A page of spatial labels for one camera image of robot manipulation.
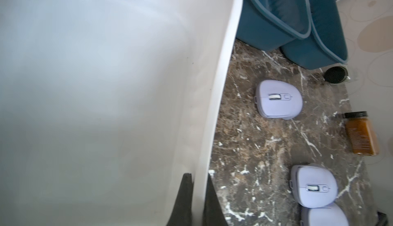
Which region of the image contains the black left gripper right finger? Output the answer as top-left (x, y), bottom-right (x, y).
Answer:
top-left (202, 175), bottom-right (228, 226)

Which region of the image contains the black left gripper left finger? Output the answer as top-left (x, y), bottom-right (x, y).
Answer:
top-left (167, 173), bottom-right (193, 226)

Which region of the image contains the purple mouse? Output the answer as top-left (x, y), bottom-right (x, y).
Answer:
top-left (254, 79), bottom-right (303, 120)
top-left (300, 203), bottom-right (349, 226)
top-left (290, 164), bottom-right (338, 209)

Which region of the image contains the white storage box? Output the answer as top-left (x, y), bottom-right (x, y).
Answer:
top-left (1, 0), bottom-right (243, 226)

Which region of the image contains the left teal storage box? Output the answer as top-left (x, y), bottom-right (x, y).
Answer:
top-left (236, 0), bottom-right (311, 51)

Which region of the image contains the teal storage box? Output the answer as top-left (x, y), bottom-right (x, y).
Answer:
top-left (236, 0), bottom-right (311, 51)
top-left (281, 0), bottom-right (348, 70)

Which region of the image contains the right teal storage box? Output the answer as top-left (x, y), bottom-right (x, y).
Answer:
top-left (281, 0), bottom-right (348, 70)

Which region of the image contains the orange spice jar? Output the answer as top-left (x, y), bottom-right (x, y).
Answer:
top-left (343, 111), bottom-right (380, 156)

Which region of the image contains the glass jar of green herbs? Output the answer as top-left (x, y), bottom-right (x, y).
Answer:
top-left (323, 66), bottom-right (350, 84)

